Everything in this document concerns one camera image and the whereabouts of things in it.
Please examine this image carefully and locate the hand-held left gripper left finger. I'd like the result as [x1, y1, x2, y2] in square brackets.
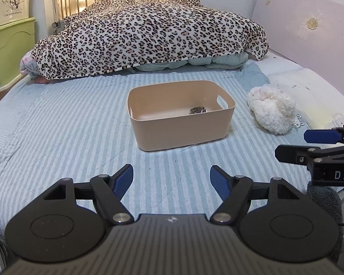
[34, 164, 134, 225]

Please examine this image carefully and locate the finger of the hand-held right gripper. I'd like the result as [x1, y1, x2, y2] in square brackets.
[275, 143, 344, 165]
[304, 124, 344, 144]

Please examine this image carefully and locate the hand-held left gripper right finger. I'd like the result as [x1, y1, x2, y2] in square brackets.
[211, 165, 310, 224]

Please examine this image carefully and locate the beige plastic storage bin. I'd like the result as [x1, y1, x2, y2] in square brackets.
[128, 80, 236, 152]

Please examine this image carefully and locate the white pillow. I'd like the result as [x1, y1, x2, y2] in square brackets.
[259, 60, 344, 129]

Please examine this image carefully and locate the white fluffy plush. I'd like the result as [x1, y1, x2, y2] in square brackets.
[247, 86, 296, 135]

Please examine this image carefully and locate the blue striped bed sheet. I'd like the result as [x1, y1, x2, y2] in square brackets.
[0, 63, 344, 232]

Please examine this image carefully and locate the pale pink headboard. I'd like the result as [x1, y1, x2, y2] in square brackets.
[251, 0, 344, 101]

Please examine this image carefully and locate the teal quilt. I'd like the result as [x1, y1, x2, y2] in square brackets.
[136, 52, 248, 72]

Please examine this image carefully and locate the pink floral cloth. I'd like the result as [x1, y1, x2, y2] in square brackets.
[20, 53, 50, 84]

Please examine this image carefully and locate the leopard print blanket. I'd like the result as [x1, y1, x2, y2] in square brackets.
[30, 0, 269, 80]

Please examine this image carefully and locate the green plastic drawer cabinet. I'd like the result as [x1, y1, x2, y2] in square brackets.
[0, 16, 36, 96]

